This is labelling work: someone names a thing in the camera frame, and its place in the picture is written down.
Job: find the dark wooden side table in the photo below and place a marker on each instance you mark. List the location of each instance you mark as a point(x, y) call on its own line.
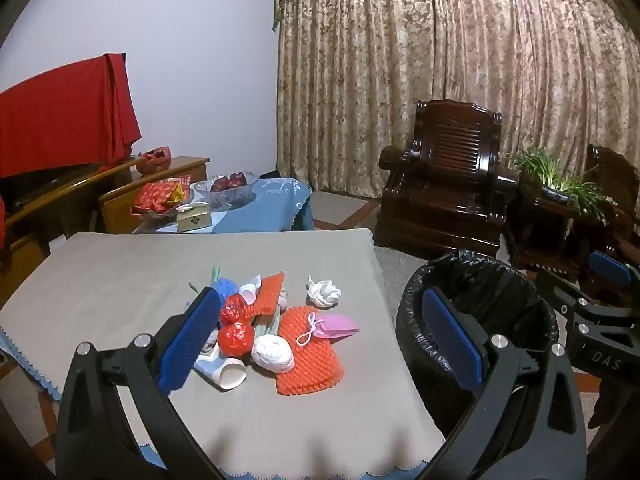
point(540, 230)

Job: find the green rubber glove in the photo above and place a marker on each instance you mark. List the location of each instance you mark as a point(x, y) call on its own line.
point(215, 275)
point(265, 325)

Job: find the white paper cup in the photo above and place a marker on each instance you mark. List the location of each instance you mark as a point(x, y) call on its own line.
point(250, 292)
point(231, 372)

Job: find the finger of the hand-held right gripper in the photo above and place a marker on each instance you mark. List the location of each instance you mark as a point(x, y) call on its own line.
point(607, 267)
point(575, 300)

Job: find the red cloth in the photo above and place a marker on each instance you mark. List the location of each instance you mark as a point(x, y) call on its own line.
point(60, 110)

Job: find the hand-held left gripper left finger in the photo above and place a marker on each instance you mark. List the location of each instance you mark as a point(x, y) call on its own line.
point(189, 342)

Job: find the glass fruit bowl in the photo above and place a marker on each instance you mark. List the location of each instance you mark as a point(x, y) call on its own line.
point(235, 197)

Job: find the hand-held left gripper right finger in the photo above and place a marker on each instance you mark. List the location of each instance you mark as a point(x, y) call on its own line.
point(452, 340)

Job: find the red snack packet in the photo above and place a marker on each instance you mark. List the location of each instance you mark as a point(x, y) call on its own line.
point(157, 194)

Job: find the green potted plant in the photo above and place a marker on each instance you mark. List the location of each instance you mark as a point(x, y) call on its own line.
point(555, 175)

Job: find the pink face mask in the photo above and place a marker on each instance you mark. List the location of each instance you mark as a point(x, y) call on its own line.
point(337, 325)

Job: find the white tissue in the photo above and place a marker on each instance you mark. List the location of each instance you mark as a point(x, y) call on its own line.
point(325, 292)

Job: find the blue plastic bag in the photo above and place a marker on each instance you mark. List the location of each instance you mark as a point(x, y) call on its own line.
point(226, 289)

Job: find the white plastic bag ball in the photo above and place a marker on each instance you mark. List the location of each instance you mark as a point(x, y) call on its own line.
point(272, 352)

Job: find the dark wooden armchair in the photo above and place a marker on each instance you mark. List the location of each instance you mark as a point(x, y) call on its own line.
point(450, 180)
point(612, 180)

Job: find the wooden cabinet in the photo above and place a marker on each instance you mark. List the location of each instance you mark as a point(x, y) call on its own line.
point(120, 195)

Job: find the red crumpled bag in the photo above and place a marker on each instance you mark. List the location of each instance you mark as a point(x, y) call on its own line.
point(155, 159)

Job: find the black-lined trash bin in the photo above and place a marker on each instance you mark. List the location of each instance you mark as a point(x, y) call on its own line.
point(500, 290)

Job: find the red plastic bag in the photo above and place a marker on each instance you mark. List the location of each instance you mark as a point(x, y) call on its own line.
point(234, 308)
point(235, 337)

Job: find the red apple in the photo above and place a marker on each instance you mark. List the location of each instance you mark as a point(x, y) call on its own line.
point(221, 183)
point(238, 178)

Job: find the black television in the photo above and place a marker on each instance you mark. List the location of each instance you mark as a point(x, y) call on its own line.
point(40, 185)

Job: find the gold tissue box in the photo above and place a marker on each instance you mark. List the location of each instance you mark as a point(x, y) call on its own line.
point(194, 219)

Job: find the patterned beige curtain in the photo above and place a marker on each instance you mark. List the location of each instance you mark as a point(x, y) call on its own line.
point(450, 60)

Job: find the orange foam fruit net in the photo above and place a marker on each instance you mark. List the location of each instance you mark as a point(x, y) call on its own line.
point(270, 292)
point(315, 365)

